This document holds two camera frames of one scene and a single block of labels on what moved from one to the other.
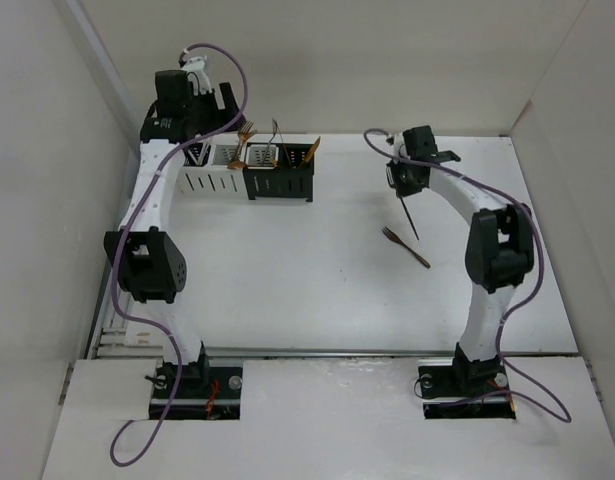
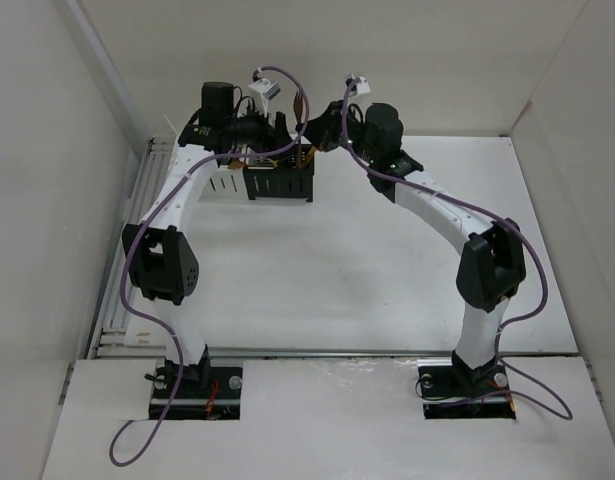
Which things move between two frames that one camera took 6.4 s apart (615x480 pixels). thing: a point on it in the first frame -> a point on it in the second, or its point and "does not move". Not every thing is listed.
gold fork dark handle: x=394 y=237 -> x=298 y=110
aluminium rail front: x=353 y=353 does not move
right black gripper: x=401 y=189 -> x=323 y=128
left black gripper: x=222 y=117 -> x=272 y=138
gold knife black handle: x=311 y=153 does not move
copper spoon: x=236 y=165 does not move
